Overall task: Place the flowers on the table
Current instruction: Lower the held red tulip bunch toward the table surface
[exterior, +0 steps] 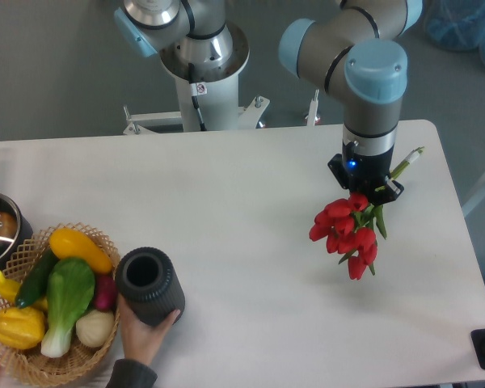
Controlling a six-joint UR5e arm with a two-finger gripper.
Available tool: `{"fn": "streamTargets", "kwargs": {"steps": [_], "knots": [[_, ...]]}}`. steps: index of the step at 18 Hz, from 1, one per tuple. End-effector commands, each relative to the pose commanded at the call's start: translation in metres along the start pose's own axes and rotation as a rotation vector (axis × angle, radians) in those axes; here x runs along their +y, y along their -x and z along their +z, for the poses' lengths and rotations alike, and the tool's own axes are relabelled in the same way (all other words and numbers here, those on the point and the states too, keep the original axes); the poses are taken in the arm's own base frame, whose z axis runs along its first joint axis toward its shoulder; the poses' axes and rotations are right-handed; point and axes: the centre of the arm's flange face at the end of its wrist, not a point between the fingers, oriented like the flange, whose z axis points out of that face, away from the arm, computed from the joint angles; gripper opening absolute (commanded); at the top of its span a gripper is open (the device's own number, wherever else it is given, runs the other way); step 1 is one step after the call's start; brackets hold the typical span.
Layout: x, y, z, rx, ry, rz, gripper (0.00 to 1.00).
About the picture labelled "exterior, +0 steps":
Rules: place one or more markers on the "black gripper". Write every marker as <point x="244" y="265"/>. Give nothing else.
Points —
<point x="367" y="175"/>

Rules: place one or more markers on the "red tulip bouquet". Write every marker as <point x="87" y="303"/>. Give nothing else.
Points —
<point x="350" y="226"/>

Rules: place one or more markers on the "dark grey ribbed vase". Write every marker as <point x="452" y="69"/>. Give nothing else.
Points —
<point x="146" y="279"/>

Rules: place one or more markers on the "grey sleeved forearm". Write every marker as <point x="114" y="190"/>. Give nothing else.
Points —
<point x="127" y="373"/>

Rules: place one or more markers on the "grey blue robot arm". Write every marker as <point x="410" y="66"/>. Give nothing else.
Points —
<point x="353" y="58"/>

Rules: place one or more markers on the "person's bare hand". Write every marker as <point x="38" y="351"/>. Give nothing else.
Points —
<point x="141" y="342"/>

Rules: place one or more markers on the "blue plastic bag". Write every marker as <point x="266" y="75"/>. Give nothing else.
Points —
<point x="457" y="26"/>

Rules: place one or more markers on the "yellow squash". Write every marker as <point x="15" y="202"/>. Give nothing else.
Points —
<point x="66" y="243"/>

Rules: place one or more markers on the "white garlic bulb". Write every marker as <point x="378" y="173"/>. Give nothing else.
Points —
<point x="94" y="328"/>

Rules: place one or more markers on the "green bok choy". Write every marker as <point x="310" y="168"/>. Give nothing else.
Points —
<point x="71" y="286"/>

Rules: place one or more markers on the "dark green cucumber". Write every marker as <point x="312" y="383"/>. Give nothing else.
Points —
<point x="35" y="283"/>

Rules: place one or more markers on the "yellow bell pepper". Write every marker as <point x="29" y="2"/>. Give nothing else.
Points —
<point x="21" y="329"/>

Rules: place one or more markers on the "small yellow gourd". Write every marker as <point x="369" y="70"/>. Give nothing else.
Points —
<point x="9" y="288"/>

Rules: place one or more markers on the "woven wicker basket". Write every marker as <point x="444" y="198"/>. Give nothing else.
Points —
<point x="30" y="367"/>

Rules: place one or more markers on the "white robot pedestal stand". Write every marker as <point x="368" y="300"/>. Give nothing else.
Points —
<point x="206" y="75"/>

